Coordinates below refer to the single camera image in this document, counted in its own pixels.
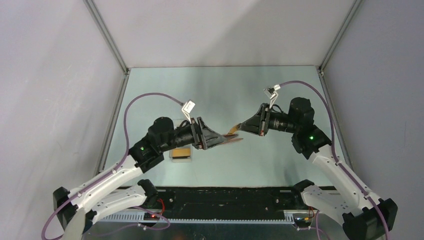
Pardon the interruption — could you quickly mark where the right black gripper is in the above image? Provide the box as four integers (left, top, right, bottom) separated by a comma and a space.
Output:
237, 103, 299, 137

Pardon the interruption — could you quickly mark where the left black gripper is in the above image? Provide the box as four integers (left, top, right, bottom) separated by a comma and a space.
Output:
159, 116, 227, 152

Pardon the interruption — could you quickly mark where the brown leather card holder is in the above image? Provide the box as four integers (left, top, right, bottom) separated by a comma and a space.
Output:
219, 123, 244, 145

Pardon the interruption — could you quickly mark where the clear plastic card box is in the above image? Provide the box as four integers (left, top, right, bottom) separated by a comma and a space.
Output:
169, 118, 192, 163

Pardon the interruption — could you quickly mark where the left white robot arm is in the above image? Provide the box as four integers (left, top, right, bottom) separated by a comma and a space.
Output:
53, 117, 229, 237

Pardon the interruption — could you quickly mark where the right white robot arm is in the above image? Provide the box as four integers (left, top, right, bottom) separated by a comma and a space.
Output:
236, 97, 398, 240

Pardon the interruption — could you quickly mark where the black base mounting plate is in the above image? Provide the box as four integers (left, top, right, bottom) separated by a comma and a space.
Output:
141, 186, 309, 220

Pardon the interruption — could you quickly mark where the left small circuit board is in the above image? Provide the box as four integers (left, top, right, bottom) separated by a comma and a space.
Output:
143, 212, 160, 221

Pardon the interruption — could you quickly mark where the small circuit board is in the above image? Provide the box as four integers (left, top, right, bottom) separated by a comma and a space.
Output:
294, 217, 314, 225
143, 212, 160, 221

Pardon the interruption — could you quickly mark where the right small circuit board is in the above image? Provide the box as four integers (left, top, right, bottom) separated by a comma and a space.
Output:
294, 217, 314, 225

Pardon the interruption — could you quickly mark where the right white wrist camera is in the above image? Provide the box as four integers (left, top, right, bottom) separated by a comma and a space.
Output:
263, 84, 281, 109

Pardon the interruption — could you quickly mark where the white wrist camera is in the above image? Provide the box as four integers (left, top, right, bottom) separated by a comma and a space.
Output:
181, 99, 196, 124
263, 84, 281, 109

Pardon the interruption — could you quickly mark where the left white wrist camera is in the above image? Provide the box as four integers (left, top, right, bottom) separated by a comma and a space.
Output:
181, 99, 196, 124

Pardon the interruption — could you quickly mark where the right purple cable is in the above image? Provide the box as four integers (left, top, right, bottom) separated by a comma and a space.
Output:
276, 80, 392, 240

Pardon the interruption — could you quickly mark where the grey slotted cable duct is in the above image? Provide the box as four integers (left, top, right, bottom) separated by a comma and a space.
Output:
100, 211, 295, 224

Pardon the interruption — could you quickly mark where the right aluminium frame post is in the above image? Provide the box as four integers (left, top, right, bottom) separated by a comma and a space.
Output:
317, 0, 364, 77

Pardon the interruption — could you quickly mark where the aluminium frame post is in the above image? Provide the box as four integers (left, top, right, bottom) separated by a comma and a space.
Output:
83, 0, 129, 75
317, 0, 364, 77

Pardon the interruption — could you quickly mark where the left aluminium frame post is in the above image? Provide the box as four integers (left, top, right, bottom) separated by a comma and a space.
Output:
83, 0, 129, 75

